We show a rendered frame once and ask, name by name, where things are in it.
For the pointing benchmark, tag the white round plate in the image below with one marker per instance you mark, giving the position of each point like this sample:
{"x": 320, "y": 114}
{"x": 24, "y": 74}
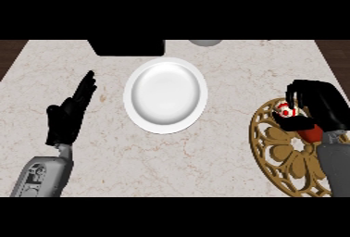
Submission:
{"x": 165, "y": 95}

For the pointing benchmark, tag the grey round object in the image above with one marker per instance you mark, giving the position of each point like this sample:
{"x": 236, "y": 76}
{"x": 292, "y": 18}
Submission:
{"x": 205, "y": 42}

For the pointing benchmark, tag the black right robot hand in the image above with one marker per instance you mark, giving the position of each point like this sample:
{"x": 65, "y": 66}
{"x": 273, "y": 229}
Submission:
{"x": 320, "y": 102}

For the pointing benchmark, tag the gold openwork round placemat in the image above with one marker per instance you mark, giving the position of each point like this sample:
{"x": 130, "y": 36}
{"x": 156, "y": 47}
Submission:
{"x": 282, "y": 154}

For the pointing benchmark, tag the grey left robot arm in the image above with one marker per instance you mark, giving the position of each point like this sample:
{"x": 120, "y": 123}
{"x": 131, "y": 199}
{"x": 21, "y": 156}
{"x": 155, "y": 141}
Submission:
{"x": 43, "y": 174}

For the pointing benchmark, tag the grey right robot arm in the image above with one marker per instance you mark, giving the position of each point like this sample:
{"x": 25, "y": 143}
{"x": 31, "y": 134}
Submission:
{"x": 335, "y": 163}

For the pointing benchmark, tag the black appliance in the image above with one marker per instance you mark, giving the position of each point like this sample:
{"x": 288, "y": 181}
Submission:
{"x": 127, "y": 47}

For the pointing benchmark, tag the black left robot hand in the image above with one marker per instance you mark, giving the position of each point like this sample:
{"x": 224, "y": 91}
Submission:
{"x": 68, "y": 114}

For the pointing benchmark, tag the red and white cupcake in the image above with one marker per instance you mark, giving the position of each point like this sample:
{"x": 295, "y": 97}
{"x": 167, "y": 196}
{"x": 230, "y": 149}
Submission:
{"x": 310, "y": 134}

